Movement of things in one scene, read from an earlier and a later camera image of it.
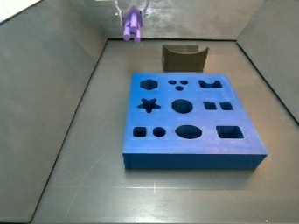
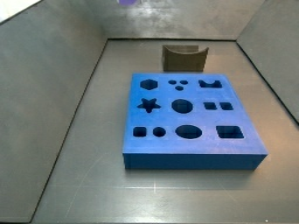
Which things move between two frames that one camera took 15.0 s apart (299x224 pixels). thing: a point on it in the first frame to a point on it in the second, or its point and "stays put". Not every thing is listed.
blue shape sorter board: [187, 122] stays put
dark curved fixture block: [183, 58] stays put
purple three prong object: [133, 24] to [126, 2]
